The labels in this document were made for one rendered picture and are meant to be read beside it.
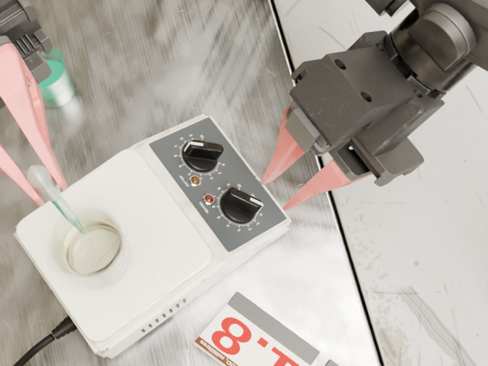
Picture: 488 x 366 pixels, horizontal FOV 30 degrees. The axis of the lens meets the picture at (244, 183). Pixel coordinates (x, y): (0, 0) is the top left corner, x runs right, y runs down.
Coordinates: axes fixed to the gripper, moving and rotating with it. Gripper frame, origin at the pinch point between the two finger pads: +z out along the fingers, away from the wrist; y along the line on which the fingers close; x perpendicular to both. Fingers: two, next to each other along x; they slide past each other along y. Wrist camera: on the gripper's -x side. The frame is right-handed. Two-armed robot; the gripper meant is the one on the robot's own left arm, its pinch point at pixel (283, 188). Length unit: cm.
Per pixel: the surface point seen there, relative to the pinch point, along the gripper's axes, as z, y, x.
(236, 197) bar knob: 6.2, -2.8, 3.4
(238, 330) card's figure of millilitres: 14.0, 5.8, 3.1
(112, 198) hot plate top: 11.2, -8.3, -3.8
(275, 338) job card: 13.0, 8.1, 5.5
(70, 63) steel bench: 13.7, -24.0, 5.8
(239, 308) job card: 13.9, 4.2, 4.8
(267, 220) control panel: 6.9, -0.2, 6.3
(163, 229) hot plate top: 9.7, -3.7, -2.5
